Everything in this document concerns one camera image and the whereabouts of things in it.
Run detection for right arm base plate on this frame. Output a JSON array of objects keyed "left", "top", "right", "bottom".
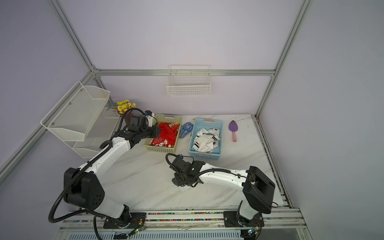
[{"left": 223, "top": 211, "right": 265, "bottom": 228}]

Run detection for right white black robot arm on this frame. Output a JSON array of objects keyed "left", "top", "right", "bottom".
[{"left": 165, "top": 153, "right": 276, "bottom": 221}]

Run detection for yellow flower bouquet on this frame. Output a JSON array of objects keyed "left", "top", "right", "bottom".
[{"left": 110, "top": 100, "right": 137, "bottom": 115}]

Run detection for purple trowel pink handle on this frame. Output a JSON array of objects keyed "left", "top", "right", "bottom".
[{"left": 229, "top": 121, "right": 238, "bottom": 143}]

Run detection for green plastic basket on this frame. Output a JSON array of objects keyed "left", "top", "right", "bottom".
[{"left": 144, "top": 114, "right": 182, "bottom": 153}]

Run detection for white wire wall basket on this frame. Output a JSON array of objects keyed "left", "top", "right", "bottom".
[{"left": 166, "top": 65, "right": 211, "bottom": 97}]

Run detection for white two-tier mesh shelf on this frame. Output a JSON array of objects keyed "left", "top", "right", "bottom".
[{"left": 41, "top": 82, "right": 120, "bottom": 159}]

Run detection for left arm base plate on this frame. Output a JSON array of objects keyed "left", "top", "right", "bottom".
[{"left": 103, "top": 212, "right": 147, "bottom": 229}]

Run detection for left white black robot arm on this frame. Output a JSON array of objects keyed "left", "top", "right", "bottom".
[{"left": 48, "top": 109, "right": 161, "bottom": 228}]

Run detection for blue dotted work glove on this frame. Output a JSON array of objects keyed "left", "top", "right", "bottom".
[{"left": 180, "top": 122, "right": 194, "bottom": 139}]

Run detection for dark glass vase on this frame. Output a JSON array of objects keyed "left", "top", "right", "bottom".
[{"left": 124, "top": 112, "right": 133, "bottom": 125}]

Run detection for white sock black stripes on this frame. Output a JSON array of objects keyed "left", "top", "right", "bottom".
[{"left": 192, "top": 128, "right": 221, "bottom": 153}]

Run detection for blue plastic basket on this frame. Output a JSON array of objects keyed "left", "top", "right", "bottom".
[{"left": 189, "top": 118, "right": 223, "bottom": 160}]

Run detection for aluminium rail bench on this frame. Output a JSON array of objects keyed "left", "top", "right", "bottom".
[{"left": 55, "top": 208, "right": 313, "bottom": 240}]

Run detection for small red santa sock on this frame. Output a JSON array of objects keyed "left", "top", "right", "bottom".
[{"left": 150, "top": 123, "right": 180, "bottom": 148}]

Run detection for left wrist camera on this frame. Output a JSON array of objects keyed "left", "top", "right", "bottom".
[{"left": 145, "top": 111, "right": 156, "bottom": 128}]

